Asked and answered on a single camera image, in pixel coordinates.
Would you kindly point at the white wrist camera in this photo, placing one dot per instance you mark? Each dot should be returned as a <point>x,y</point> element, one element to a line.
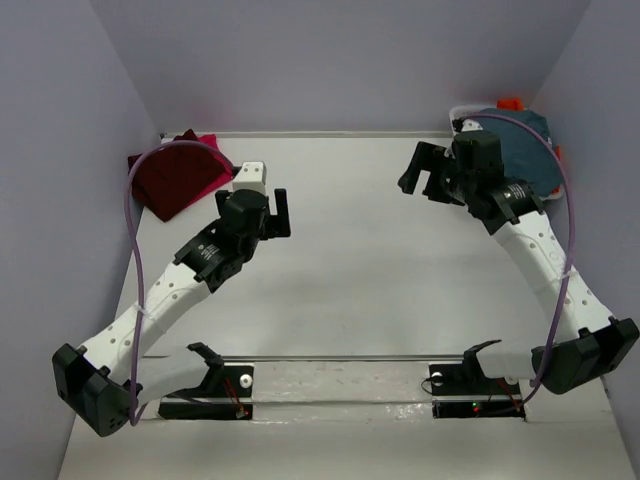
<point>460,125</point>
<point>251,176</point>

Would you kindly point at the teal blue t shirt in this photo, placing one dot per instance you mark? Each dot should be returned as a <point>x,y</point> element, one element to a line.
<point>524,157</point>

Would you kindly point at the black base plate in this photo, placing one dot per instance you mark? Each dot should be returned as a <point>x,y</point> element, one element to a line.
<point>453,396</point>
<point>225,394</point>

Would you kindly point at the orange t shirt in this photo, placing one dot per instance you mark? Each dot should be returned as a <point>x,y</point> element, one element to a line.
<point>511,104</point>

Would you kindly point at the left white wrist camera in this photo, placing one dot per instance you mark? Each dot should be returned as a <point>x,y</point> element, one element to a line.
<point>251,176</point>

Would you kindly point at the pink folded t shirt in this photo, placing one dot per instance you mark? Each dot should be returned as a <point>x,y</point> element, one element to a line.
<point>210,140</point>

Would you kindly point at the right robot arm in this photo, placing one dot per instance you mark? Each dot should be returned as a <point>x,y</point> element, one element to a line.
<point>589,341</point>

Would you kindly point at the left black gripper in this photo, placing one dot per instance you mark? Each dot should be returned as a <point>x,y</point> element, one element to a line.
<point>276,226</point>

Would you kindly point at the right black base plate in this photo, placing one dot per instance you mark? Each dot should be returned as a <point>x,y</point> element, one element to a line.
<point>453,396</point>

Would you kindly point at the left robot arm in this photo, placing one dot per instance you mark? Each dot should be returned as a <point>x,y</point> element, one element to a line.
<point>106,381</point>

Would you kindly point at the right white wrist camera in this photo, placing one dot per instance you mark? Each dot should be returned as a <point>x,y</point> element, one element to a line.
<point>460,125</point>

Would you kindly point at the white plastic basket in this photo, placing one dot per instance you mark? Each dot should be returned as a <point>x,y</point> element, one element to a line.
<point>469,111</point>

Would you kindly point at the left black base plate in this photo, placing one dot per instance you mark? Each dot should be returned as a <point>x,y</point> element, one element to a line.
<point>225,394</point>

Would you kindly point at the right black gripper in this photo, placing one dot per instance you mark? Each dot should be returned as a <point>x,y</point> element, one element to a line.
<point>431,157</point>

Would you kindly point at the dark red folded t shirt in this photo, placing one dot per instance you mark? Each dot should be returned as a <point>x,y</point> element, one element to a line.
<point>174,178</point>

